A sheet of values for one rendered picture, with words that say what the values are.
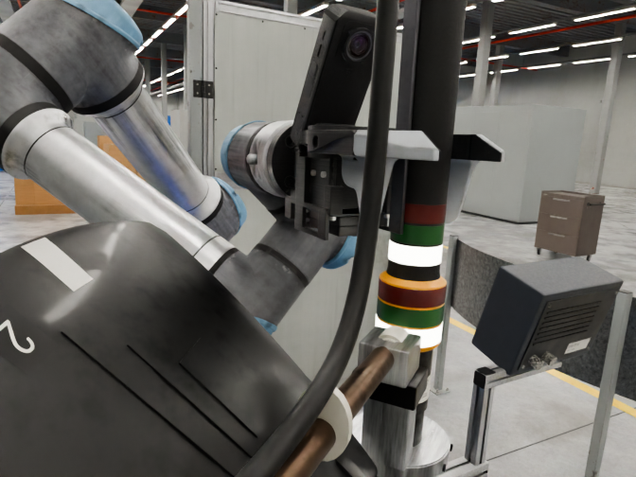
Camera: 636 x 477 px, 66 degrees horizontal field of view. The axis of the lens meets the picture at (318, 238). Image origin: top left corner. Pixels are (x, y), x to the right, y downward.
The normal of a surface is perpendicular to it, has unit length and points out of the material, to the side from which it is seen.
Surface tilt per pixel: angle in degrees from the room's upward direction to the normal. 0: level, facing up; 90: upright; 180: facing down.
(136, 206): 56
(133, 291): 40
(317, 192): 90
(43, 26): 67
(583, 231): 90
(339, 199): 89
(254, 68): 90
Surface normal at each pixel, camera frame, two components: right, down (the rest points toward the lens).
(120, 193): 0.15, -0.38
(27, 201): 0.43, 0.21
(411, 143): -0.34, -0.63
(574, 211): -0.87, 0.06
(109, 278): 0.66, -0.69
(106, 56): 0.83, 0.39
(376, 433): -0.43, 0.16
